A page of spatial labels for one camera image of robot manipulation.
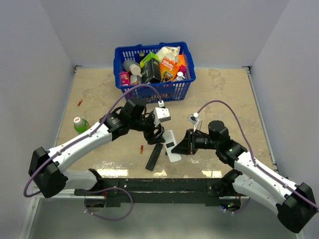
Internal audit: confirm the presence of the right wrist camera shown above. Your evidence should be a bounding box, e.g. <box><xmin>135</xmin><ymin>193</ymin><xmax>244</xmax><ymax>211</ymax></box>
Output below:
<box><xmin>187</xmin><ymin>112</ymin><xmax>202</xmax><ymax>131</ymax></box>

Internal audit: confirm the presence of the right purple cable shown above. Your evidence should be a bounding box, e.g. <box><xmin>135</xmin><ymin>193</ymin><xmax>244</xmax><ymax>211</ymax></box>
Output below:
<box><xmin>196</xmin><ymin>100</ymin><xmax>319</xmax><ymax>210</ymax></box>

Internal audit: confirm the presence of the orange label bottle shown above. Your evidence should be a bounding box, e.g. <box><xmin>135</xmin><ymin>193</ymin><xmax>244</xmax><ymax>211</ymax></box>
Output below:
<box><xmin>130</xmin><ymin>74</ymin><xmax>142</xmax><ymax>86</ymax></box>

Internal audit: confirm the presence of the white red remote control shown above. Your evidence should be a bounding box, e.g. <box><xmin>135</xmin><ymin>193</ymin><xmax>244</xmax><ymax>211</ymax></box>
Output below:
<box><xmin>163</xmin><ymin>130</ymin><xmax>181</xmax><ymax>163</ymax></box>

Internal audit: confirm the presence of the green orange drink bottle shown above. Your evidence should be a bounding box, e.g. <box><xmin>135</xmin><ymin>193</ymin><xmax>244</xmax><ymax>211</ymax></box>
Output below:
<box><xmin>73</xmin><ymin>117</ymin><xmax>90</xmax><ymax>134</ymax></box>

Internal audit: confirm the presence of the crumpled white paper bag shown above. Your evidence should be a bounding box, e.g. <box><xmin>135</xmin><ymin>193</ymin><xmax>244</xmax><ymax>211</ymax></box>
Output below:
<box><xmin>156</xmin><ymin>46</ymin><xmax>180</xmax><ymax>63</ymax></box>

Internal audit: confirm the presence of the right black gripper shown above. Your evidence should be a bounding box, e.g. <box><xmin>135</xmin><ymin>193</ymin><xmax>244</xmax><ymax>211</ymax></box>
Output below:
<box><xmin>171</xmin><ymin>129</ymin><xmax>219</xmax><ymax>155</ymax></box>

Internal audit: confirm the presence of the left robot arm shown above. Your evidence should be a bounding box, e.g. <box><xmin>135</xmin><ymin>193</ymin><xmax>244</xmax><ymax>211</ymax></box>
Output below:
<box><xmin>28</xmin><ymin>98</ymin><xmax>170</xmax><ymax>198</ymax></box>

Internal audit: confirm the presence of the white pump bottle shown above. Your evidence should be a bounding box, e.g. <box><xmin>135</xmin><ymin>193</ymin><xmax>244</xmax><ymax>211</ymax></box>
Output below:
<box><xmin>176</xmin><ymin>72</ymin><xmax>185</xmax><ymax>81</ymax></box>

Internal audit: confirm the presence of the black remote control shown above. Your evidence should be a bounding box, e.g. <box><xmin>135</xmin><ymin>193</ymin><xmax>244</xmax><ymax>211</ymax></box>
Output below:
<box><xmin>146</xmin><ymin>143</ymin><xmax>163</xmax><ymax>171</ymax></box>

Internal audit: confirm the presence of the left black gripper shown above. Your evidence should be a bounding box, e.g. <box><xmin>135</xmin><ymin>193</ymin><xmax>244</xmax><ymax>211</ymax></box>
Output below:
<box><xmin>130</xmin><ymin>111</ymin><xmax>165</xmax><ymax>144</ymax></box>

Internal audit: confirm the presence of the black green carton box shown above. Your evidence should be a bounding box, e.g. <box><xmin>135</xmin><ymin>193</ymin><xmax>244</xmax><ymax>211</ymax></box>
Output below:
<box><xmin>140</xmin><ymin>52</ymin><xmax>161</xmax><ymax>84</ymax></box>

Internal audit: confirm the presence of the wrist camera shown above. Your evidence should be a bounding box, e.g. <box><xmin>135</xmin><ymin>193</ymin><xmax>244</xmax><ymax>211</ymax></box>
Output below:
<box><xmin>153</xmin><ymin>100</ymin><xmax>171</xmax><ymax>126</ymax></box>
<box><xmin>187</xmin><ymin>112</ymin><xmax>202</xmax><ymax>131</ymax></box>

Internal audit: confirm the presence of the blue plastic basket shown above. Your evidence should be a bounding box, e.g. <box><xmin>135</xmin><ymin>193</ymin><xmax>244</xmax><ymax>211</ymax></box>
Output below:
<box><xmin>113</xmin><ymin>41</ymin><xmax>196</xmax><ymax>102</ymax></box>

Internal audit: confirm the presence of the orange Gillette razor box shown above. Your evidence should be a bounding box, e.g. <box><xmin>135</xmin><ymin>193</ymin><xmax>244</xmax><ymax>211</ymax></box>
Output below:
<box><xmin>160</xmin><ymin>58</ymin><xmax>179</xmax><ymax>82</ymax></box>

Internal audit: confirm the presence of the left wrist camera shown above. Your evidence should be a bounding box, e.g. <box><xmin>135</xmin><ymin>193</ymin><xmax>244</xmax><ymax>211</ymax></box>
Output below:
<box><xmin>153</xmin><ymin>100</ymin><xmax>171</xmax><ymax>126</ymax></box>

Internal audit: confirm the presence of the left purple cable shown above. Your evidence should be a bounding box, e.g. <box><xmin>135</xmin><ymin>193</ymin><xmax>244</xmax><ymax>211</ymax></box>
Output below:
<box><xmin>23</xmin><ymin>84</ymin><xmax>162</xmax><ymax>198</ymax></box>

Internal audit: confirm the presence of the purple cable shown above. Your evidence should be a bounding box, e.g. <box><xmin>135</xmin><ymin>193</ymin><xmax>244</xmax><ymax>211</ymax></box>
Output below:
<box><xmin>196</xmin><ymin>100</ymin><xmax>319</xmax><ymax>210</ymax></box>
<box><xmin>23</xmin><ymin>84</ymin><xmax>162</xmax><ymax>198</ymax></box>

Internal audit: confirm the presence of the grey white bottle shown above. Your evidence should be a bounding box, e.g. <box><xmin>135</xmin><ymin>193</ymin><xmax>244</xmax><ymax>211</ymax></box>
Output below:
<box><xmin>123</xmin><ymin>60</ymin><xmax>142</xmax><ymax>77</ymax></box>

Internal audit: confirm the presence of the pink packet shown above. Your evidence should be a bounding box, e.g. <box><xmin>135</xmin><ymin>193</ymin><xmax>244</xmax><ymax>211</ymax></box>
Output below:
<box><xmin>120</xmin><ymin>72</ymin><xmax>130</xmax><ymax>86</ymax></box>

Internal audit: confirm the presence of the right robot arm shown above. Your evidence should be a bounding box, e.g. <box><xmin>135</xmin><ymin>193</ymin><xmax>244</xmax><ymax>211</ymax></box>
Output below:
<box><xmin>172</xmin><ymin>120</ymin><xmax>318</xmax><ymax>234</ymax></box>

